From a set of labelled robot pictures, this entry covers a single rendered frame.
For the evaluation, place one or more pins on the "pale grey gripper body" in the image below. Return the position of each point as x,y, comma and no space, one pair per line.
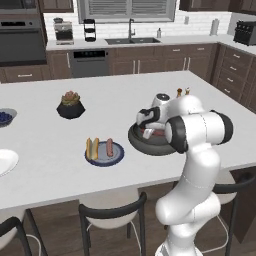
155,126

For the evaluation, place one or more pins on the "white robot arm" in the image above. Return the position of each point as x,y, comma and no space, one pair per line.
200,166

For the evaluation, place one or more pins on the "dark grey bowl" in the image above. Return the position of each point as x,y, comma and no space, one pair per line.
150,145

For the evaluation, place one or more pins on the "brown sausage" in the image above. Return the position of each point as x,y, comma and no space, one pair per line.
109,147

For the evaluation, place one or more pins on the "blue rimmed plate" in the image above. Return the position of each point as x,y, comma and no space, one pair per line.
116,159

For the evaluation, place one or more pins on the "yellow hot dog bun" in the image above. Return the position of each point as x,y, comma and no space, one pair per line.
92,148

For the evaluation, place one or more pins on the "white plate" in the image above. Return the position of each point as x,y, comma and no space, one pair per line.
6,160

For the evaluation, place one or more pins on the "brown pepper shaker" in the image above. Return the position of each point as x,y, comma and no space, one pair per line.
179,92

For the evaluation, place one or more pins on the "brown salt shaker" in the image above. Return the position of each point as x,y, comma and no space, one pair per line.
187,91

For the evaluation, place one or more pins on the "brown base cupboard run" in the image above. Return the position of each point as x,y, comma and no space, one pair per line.
160,61

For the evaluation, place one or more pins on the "succulent in black pot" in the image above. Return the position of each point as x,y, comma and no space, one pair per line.
70,106

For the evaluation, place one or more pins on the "dark sink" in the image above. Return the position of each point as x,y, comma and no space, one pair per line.
132,41

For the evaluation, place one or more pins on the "grey dishwasher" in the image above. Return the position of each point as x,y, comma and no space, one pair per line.
89,63

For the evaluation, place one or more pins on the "grey soap bottle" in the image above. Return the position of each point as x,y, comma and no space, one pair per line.
159,33

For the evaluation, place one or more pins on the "brown side cupboard run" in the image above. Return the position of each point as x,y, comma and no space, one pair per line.
235,75

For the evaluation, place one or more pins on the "dark tap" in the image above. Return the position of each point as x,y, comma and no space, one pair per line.
131,28

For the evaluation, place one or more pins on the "black tiered stand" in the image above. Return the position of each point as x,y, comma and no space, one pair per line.
89,30

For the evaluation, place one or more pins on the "window with blinds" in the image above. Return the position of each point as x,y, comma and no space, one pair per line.
126,9

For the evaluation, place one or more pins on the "black toaster oven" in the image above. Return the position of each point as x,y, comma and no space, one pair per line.
245,32

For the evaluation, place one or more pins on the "silver coffee machine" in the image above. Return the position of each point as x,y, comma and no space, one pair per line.
63,32

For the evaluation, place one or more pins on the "brown drawer below oven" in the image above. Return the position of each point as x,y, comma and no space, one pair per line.
25,74

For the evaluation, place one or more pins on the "blueberries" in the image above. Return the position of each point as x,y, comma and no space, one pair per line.
4,117

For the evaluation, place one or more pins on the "white stool with black frame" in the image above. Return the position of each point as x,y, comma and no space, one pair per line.
10,230
110,208
233,188

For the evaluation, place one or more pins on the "brown wall cupboard run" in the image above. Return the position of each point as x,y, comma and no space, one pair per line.
216,5

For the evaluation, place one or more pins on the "black wall oven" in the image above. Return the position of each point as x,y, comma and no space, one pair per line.
20,40

